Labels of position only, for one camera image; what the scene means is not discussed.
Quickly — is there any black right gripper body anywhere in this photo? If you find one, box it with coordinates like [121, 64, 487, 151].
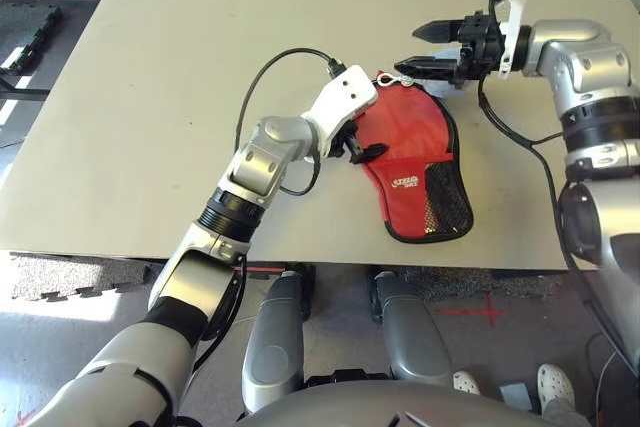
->
[452, 10, 504, 91]

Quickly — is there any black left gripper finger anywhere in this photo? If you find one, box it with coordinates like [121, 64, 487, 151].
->
[355, 143, 390, 165]

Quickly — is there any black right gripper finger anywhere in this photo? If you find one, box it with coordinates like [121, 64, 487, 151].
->
[393, 56, 459, 79]
[412, 19, 466, 44]

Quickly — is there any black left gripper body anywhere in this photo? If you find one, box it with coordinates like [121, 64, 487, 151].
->
[329, 119, 369, 164]

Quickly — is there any red and black paddle case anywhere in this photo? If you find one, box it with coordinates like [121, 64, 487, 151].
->
[349, 69, 475, 244]

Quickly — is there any dark speckled floor mat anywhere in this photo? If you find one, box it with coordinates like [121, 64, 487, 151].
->
[404, 264, 564, 301]

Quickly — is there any silver robot right leg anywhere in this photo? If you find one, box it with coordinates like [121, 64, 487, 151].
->
[372, 269, 454, 388]

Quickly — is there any silver robot leg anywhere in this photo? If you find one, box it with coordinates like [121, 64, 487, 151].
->
[241, 270, 307, 416]
[372, 269, 454, 388]

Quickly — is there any silver robot left leg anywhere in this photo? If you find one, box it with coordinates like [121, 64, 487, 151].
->
[241, 270, 307, 416]

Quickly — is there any white perforated clog shoe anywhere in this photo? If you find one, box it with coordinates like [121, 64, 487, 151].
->
[452, 370, 482, 396]
[537, 363, 576, 401]

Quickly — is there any grey robot torso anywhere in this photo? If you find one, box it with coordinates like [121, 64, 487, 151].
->
[234, 379, 546, 427]

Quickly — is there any small grey floor pedal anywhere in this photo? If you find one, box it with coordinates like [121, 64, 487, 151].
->
[499, 381, 532, 406]

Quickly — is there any grey trouser leg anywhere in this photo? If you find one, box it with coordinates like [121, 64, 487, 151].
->
[542, 394, 596, 427]

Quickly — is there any black floor mat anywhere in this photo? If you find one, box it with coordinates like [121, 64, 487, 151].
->
[0, 4, 64, 73]

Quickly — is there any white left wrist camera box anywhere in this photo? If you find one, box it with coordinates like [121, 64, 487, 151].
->
[302, 65, 380, 158]

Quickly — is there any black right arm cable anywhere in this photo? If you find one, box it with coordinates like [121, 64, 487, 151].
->
[477, 76, 640, 378]

